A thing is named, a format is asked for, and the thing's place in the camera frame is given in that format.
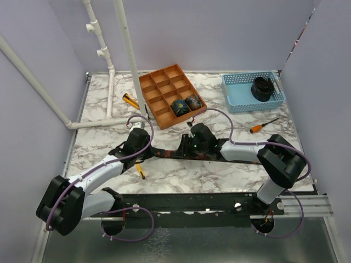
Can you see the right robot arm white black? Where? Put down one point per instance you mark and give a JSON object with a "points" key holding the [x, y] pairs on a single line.
{"points": [[282, 162]]}

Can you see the black orange floral tie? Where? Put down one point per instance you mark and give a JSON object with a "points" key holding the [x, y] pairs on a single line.
{"points": [[186, 155]]}

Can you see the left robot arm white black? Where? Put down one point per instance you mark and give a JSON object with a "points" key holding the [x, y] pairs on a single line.
{"points": [[67, 201]]}

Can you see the orange wooden compartment tray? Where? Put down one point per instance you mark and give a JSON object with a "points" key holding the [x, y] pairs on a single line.
{"points": [[161, 87]]}

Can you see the rolled navy yellow tie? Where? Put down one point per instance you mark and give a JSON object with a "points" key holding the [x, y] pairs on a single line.
{"points": [[179, 107]]}

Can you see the small green handled screwdriver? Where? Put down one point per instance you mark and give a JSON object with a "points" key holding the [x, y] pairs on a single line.
{"points": [[147, 112]]}

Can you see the light blue plastic basket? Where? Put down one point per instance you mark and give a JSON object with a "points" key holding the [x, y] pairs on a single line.
{"points": [[237, 92]]}

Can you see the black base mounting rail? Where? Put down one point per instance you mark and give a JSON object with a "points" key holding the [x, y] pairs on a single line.
{"points": [[165, 210]]}

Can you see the rolled brown floral tie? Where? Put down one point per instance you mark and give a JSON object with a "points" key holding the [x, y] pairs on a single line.
{"points": [[194, 102]]}

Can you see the aluminium extrusion rail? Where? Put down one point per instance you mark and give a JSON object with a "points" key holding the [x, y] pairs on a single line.
{"points": [[314, 206]]}

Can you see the orange handled screwdriver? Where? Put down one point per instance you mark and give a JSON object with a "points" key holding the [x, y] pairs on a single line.
{"points": [[257, 128]]}

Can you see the small yellow black cutter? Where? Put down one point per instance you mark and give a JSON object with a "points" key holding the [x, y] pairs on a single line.
{"points": [[140, 171]]}

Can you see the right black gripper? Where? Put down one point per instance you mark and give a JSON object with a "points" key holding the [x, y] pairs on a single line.
{"points": [[184, 146]]}

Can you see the yellow utility knife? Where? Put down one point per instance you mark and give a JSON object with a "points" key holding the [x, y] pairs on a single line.
{"points": [[130, 101]]}

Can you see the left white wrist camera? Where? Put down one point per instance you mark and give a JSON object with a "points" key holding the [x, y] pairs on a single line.
{"points": [[140, 125]]}

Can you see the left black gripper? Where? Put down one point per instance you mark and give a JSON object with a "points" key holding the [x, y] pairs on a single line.
{"points": [[147, 155]]}

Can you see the rolled black tie in basket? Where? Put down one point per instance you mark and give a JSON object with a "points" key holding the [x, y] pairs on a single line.
{"points": [[262, 89]]}

